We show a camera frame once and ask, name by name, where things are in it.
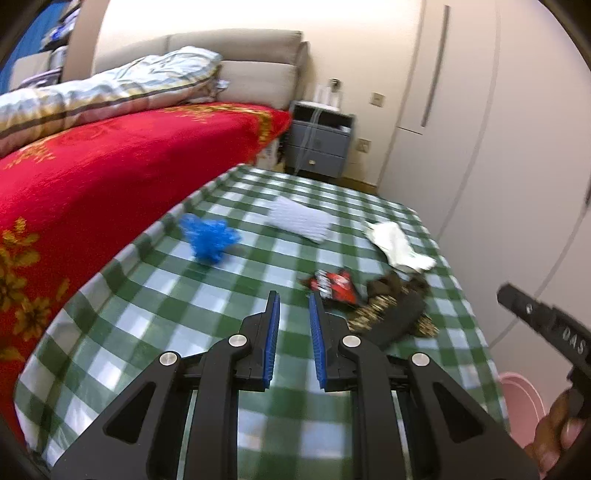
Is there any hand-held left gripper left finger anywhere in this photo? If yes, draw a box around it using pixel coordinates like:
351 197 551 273
50 291 281 480

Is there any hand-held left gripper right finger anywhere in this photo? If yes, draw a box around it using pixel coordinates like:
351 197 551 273
308 292 541 480

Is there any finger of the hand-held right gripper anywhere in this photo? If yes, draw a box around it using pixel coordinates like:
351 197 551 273
497 282 555 333

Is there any red black snack wrapper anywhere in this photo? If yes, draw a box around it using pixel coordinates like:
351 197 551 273
298 268 361 306

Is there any pink plastic bin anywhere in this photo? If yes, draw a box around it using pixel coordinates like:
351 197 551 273
499 371 548 444

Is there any dark gold-print wrapper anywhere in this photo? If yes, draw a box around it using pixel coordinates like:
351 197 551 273
346 272 437 349

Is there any white textured cloth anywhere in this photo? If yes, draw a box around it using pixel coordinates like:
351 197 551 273
267 198 334 244

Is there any blue plastic bag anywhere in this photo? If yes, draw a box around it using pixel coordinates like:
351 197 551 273
179 213 241 264

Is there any white paper bag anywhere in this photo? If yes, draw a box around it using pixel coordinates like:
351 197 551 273
365 220 437 272

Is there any person's right hand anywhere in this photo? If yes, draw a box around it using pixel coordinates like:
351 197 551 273
524 388 589 480

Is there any green checked tablecloth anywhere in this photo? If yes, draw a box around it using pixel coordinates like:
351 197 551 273
14 164 511 480

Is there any white wardrobe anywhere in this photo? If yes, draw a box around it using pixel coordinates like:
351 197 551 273
376 0 591 370

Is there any printed white bag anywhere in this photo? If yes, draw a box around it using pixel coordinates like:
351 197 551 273
256 138 287 169

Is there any grey nightstand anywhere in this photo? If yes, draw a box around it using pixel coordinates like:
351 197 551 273
284 100 356 178

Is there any red floral blanket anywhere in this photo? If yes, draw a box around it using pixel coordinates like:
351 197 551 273
0 102 294 444

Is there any white router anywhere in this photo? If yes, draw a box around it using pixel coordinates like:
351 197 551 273
314 83 345 108

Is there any beige padded headboard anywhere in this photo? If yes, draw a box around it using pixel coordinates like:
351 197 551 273
92 30 311 112

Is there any plaid quilt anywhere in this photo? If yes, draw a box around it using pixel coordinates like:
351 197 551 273
0 46 229 155

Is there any cluttered shelf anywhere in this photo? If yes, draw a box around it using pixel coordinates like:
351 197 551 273
0 0 84 93

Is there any white router cable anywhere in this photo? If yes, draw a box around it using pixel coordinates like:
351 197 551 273
300 108 321 162

